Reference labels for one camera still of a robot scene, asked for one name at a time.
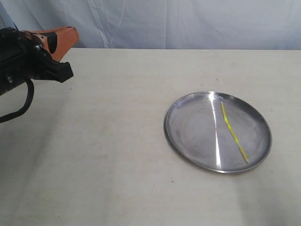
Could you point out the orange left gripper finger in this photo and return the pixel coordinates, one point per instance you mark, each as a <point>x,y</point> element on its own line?
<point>60,72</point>
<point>57,42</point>

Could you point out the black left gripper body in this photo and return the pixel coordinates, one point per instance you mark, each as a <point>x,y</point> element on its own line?
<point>20,56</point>

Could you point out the thin yellow straw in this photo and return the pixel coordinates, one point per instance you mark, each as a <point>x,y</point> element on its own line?
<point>241,149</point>

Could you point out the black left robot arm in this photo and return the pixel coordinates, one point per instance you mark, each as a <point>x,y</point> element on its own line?
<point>34,55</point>

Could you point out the round silver metal plate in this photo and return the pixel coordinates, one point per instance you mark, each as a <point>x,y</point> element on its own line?
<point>194,127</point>

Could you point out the white backdrop cloth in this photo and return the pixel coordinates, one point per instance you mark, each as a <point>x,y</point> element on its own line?
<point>164,24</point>

